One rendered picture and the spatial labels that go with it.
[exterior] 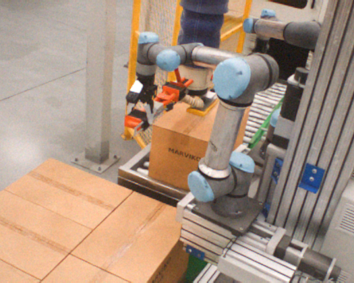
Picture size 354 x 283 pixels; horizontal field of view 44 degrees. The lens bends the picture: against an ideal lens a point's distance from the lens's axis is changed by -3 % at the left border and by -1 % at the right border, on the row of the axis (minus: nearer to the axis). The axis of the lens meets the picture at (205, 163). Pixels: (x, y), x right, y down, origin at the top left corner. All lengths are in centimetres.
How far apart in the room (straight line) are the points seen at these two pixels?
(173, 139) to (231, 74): 117
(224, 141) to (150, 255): 94
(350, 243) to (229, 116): 71
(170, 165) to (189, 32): 76
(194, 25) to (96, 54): 135
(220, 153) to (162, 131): 100
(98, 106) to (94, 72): 27
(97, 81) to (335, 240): 225
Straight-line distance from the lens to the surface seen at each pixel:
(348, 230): 174
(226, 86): 132
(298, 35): 196
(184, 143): 241
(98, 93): 347
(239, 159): 163
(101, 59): 335
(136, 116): 182
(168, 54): 161
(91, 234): 231
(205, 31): 216
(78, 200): 252
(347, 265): 184
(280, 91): 428
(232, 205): 169
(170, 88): 209
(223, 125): 141
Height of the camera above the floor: 211
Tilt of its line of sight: 32 degrees down
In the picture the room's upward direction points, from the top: 10 degrees clockwise
